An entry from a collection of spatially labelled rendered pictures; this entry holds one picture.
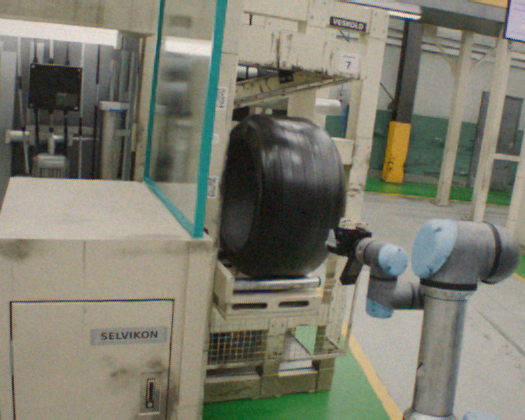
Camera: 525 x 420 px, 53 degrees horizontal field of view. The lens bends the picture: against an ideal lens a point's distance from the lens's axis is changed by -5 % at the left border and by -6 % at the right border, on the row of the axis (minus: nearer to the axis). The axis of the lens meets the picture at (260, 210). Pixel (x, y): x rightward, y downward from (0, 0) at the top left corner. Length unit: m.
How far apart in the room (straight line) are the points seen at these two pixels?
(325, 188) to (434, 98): 10.30
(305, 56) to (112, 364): 1.46
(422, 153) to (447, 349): 10.87
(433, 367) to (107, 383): 0.64
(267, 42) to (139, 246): 1.26
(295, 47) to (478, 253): 1.30
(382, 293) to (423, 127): 10.50
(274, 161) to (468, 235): 0.81
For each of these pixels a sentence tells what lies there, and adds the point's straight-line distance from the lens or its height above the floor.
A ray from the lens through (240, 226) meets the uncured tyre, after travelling 2.22.
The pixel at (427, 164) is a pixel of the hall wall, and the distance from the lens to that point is 12.01.
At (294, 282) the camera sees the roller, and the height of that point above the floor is 0.91.
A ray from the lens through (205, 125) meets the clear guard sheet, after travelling 1.01.
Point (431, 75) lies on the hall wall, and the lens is 11.96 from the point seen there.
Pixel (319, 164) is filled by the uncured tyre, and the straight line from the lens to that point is 1.78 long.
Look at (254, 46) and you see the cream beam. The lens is 2.11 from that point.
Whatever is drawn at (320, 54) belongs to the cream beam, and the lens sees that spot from 2.22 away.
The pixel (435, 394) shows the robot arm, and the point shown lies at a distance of 1.15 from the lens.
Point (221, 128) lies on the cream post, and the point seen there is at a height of 1.41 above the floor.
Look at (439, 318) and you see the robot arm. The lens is 1.11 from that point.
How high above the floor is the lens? 1.56
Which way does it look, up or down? 13 degrees down
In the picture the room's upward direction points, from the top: 7 degrees clockwise
